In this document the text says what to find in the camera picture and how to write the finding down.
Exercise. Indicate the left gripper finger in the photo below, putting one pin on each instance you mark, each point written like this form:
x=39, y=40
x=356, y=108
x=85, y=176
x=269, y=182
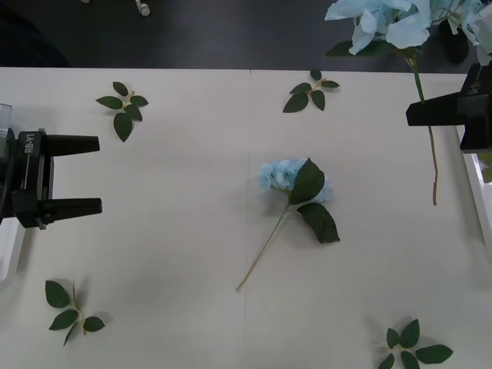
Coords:
x=73, y=145
x=75, y=207

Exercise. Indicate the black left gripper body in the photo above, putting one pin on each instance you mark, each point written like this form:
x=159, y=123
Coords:
x=34, y=173

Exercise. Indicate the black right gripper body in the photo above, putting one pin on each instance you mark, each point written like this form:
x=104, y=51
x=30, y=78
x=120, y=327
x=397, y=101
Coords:
x=478, y=115

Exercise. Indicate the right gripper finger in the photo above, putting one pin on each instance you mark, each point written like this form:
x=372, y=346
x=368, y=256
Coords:
x=438, y=113

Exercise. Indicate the pale blue flower green stem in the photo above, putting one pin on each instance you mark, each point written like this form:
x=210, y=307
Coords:
x=274, y=175
x=403, y=27

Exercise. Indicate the loose green leaf twig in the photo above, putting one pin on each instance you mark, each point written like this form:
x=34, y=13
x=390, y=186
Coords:
x=123, y=127
x=57, y=294
x=296, y=102
x=434, y=353

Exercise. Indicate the shallow white box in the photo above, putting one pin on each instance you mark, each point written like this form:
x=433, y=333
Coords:
x=7, y=250
x=476, y=200

